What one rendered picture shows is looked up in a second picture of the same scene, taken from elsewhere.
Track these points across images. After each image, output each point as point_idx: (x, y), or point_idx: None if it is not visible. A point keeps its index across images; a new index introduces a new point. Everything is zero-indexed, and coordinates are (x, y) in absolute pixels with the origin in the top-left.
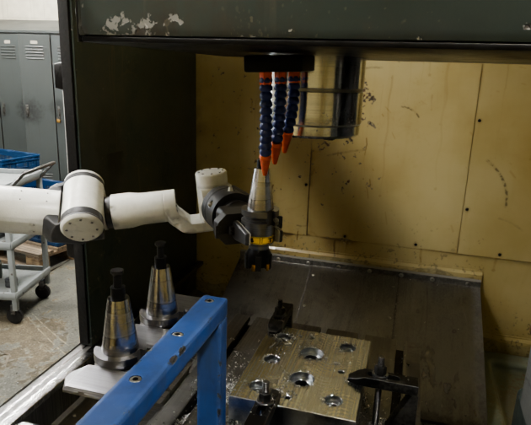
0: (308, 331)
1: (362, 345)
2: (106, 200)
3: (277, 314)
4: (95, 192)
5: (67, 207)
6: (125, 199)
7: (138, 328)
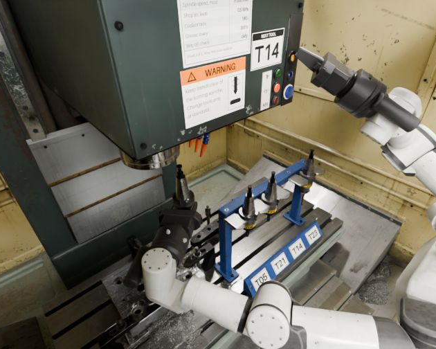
0: (118, 307)
1: (109, 278)
2: (249, 302)
3: (124, 323)
4: (260, 294)
5: (286, 292)
6: (234, 292)
7: (260, 209)
